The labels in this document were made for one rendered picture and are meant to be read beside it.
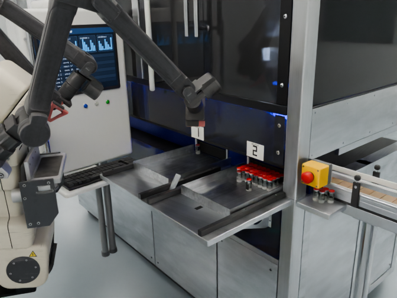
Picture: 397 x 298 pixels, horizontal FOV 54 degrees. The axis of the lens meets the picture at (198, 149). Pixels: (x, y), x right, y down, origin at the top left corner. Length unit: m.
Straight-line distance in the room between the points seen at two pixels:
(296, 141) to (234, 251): 0.65
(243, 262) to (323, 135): 0.66
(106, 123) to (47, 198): 0.80
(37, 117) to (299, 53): 0.80
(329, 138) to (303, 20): 0.46
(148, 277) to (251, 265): 0.95
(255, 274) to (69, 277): 1.31
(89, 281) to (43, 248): 1.17
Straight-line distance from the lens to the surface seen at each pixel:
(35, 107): 1.09
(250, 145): 1.49
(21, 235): 1.40
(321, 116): 1.42
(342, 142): 1.59
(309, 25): 1.29
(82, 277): 2.62
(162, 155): 1.79
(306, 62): 1.30
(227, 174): 1.60
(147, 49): 1.10
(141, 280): 2.50
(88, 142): 1.99
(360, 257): 1.56
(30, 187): 1.30
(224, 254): 1.84
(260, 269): 1.70
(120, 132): 2.07
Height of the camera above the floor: 1.51
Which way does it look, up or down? 19 degrees down
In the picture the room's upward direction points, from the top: 1 degrees counter-clockwise
